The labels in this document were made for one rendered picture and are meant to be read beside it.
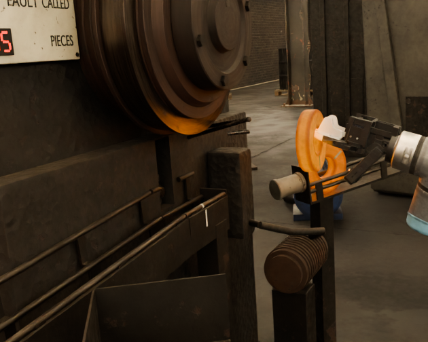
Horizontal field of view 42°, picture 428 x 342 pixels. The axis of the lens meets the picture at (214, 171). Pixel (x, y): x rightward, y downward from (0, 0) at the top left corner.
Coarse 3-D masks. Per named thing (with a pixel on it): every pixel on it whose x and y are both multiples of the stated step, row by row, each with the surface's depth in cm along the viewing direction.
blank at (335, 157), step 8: (328, 144) 161; (328, 152) 162; (336, 152) 163; (328, 160) 165; (336, 160) 163; (344, 160) 165; (328, 168) 166; (336, 168) 164; (344, 168) 165; (312, 176) 160; (328, 192) 164
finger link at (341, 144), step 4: (324, 136) 133; (328, 136) 133; (324, 140) 133; (328, 140) 133; (332, 140) 132; (336, 140) 132; (340, 140) 131; (332, 144) 132; (336, 144) 131; (340, 144) 130; (344, 144) 130; (340, 148) 131; (344, 148) 130; (348, 148) 130; (352, 148) 131
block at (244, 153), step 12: (216, 156) 147; (228, 156) 145; (240, 156) 144; (216, 168) 147; (228, 168) 146; (240, 168) 145; (216, 180) 148; (228, 180) 146; (240, 180) 145; (228, 192) 147; (240, 192) 146; (252, 192) 151; (228, 204) 148; (240, 204) 147; (252, 204) 152; (240, 216) 147; (252, 216) 152; (240, 228) 148; (252, 228) 152
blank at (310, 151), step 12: (300, 120) 133; (312, 120) 133; (300, 132) 132; (312, 132) 133; (300, 144) 132; (312, 144) 133; (324, 144) 142; (300, 156) 133; (312, 156) 133; (324, 156) 142; (312, 168) 135
